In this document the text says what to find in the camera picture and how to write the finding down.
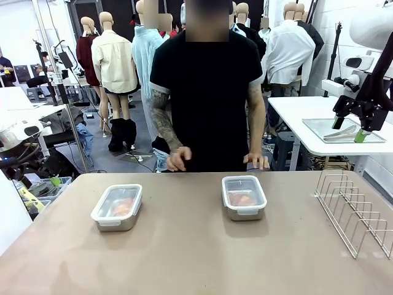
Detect mannequin in red jacket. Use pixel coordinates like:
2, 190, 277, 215
158, 14, 185, 39

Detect metal wire lid rack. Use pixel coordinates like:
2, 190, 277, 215
314, 170, 393, 261

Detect mannequin in black jacket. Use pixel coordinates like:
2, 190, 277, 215
294, 2, 325, 87

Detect perforated metal baking tray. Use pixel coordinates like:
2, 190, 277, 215
302, 117, 387, 144

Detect seated person in white shirt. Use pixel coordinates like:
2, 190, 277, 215
26, 51, 56, 90

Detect mannequin in maroon dress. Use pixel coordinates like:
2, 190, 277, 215
76, 17, 103, 130

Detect rectangular stainless steel container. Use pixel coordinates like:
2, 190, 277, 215
93, 186, 142, 233
224, 178, 266, 222

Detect white side table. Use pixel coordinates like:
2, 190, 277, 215
267, 96, 393, 156

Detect blue denim cloth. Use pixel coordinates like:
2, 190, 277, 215
76, 122, 95, 158

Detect black stand by white wall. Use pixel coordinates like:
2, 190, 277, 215
324, 21, 343, 98

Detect mannequin in black coat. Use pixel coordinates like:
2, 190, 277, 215
235, 2, 267, 60

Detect clear plastic storage bins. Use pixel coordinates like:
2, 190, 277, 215
14, 176, 73, 213

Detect white desk with papers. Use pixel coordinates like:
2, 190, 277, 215
0, 87, 67, 124

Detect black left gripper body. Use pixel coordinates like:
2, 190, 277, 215
0, 150, 60, 183

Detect black device on stand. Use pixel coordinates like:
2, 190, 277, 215
58, 51, 75, 69

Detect mannequin in blue shirt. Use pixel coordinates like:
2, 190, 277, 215
230, 2, 247, 38

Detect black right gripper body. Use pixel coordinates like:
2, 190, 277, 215
332, 95, 389, 132

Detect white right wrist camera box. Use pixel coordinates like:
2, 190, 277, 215
321, 74, 360, 98

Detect metal serving tongs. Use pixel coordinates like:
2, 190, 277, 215
322, 124, 359, 143

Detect person's left hand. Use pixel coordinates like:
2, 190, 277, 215
243, 152, 271, 171

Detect tattooed right forearm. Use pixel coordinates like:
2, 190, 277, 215
149, 106, 184, 154

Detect black tripod with clamp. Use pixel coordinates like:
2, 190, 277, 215
32, 38, 60, 107

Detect person in black t-shirt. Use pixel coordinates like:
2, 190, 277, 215
149, 0, 263, 173

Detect grey stool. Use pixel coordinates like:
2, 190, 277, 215
271, 132, 296, 171

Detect mannequin in light blue fleece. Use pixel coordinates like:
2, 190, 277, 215
131, 0, 172, 173

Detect person's left forearm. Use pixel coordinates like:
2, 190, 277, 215
247, 103, 267, 156

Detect golden croissant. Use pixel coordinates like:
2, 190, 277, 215
228, 194, 256, 208
113, 197, 135, 216

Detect slanted silver metal pole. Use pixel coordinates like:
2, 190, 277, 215
32, 0, 89, 173

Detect mannequin in cream jacket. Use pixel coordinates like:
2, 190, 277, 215
91, 11, 139, 151

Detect person's right hand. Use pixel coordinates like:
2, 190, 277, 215
166, 146, 193, 172

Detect clear plastic clip lid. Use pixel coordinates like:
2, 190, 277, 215
221, 175, 268, 217
90, 183, 144, 224

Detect seated person in dark shirt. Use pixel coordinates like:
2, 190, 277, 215
0, 55, 17, 89

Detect mannequin in white shirt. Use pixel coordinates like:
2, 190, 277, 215
263, 1, 317, 87

